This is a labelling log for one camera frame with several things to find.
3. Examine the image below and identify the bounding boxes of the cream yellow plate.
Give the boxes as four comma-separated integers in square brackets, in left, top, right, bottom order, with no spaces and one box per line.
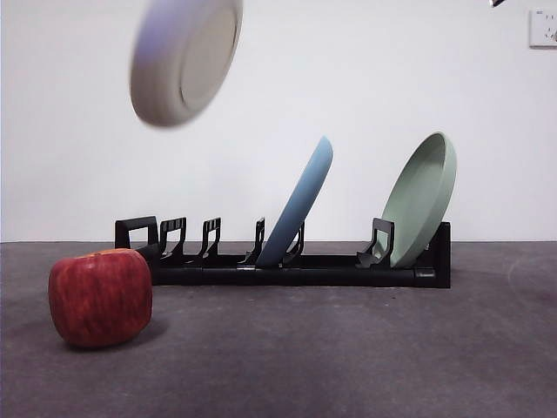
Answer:
[129,0,245,128]

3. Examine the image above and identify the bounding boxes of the red apple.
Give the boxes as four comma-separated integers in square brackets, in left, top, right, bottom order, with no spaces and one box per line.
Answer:
[47,247,153,348]

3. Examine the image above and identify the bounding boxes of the green plate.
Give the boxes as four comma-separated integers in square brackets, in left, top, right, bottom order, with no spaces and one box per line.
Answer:
[380,131,458,269]

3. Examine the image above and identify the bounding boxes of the blue plate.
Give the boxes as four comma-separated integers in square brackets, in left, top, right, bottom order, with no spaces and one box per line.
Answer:
[255,135,334,267]

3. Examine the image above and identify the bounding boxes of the black plate rack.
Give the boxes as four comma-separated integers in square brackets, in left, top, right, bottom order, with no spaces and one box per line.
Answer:
[114,215,452,289]

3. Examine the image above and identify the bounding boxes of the white wall socket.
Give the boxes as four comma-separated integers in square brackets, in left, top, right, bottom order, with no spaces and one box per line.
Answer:
[528,9,557,49]

